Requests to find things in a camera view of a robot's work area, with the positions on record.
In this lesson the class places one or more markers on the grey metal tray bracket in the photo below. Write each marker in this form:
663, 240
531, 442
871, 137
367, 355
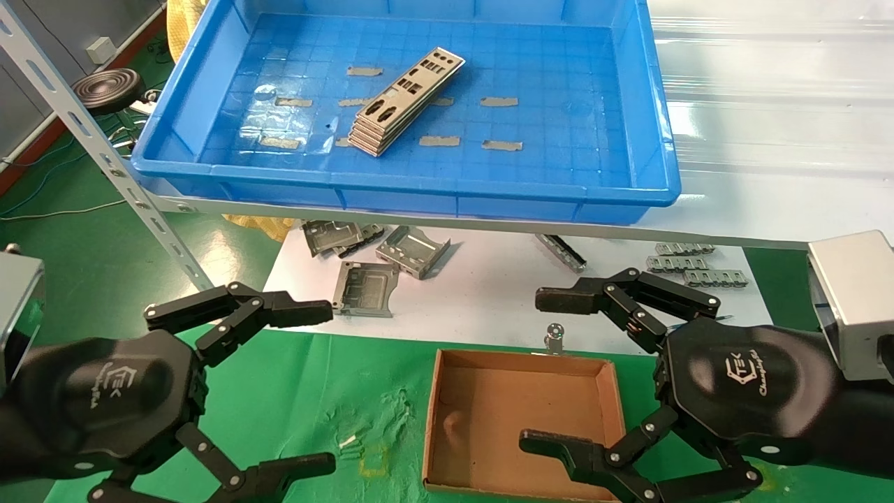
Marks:
412, 250

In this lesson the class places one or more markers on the black round stool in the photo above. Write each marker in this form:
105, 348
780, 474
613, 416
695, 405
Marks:
108, 89

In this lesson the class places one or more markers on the white paper sheet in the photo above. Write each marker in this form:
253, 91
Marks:
489, 293

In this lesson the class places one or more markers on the small white paper scrap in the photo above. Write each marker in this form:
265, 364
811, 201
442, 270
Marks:
347, 441

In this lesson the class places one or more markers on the grey metal shelf beam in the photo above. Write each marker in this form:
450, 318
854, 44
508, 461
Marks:
209, 206

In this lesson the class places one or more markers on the flat grey metal plate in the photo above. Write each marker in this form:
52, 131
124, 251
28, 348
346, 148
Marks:
365, 288

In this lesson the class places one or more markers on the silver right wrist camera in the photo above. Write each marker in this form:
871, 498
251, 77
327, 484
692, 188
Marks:
852, 300

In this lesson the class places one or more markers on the blue plastic tray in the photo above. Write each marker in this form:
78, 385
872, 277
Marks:
559, 70

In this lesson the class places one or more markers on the long perforated metal rail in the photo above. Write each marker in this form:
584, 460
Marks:
561, 251

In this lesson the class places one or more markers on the perforated grey shelf post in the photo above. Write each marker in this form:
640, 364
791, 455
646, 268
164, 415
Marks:
61, 99

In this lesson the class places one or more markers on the stack of grey metal plates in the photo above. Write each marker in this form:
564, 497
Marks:
363, 147

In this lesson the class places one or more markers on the white wall socket box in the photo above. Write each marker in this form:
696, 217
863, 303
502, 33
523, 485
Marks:
100, 49

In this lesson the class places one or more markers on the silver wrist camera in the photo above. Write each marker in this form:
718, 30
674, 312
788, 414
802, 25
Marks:
17, 307
852, 300

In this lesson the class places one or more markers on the brown cardboard box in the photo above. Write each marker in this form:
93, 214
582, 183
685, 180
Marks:
503, 405

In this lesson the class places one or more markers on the grey bent metal bracket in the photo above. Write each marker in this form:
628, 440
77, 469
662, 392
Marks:
328, 236

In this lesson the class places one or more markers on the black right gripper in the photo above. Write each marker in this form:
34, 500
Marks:
747, 384

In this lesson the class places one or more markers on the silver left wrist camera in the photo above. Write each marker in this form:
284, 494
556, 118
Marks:
17, 307

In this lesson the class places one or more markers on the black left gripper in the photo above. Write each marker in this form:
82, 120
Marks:
105, 398

